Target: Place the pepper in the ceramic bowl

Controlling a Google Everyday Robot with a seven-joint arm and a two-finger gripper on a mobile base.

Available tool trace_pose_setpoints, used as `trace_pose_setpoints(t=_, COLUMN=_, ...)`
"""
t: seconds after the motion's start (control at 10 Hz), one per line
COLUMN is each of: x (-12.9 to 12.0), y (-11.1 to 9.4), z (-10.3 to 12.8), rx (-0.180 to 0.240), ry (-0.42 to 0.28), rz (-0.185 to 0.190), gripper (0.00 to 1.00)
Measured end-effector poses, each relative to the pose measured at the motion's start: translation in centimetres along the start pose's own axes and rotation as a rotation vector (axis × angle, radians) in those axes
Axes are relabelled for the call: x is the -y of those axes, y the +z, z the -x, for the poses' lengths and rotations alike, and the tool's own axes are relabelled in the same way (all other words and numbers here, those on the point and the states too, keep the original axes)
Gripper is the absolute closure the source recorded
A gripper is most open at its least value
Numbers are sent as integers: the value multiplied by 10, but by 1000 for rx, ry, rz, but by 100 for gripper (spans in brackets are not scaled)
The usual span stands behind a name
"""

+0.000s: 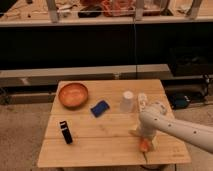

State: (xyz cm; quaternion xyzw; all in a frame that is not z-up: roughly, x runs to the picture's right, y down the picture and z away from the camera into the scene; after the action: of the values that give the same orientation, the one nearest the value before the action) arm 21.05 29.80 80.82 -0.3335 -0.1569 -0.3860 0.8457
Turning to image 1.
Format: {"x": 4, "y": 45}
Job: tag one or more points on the orange ceramic bowl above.
{"x": 73, "y": 95}

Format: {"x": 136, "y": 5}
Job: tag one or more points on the cluttered upper shelf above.
{"x": 26, "y": 13}

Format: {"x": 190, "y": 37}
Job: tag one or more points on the small clear bottle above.
{"x": 142, "y": 101}

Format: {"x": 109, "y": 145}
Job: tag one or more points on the long wooden bench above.
{"x": 51, "y": 76}

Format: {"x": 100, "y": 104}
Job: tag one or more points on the black rectangular block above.
{"x": 66, "y": 132}

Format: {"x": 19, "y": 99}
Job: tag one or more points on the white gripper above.
{"x": 145, "y": 133}

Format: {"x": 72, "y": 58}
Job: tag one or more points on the wooden table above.
{"x": 105, "y": 140}

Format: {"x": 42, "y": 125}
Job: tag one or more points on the orange pepper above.
{"x": 144, "y": 145}

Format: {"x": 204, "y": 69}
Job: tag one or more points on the black bag with blue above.
{"x": 180, "y": 101}

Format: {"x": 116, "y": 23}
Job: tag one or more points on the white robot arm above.
{"x": 152, "y": 118}

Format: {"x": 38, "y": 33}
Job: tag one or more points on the blue sponge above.
{"x": 99, "y": 108}

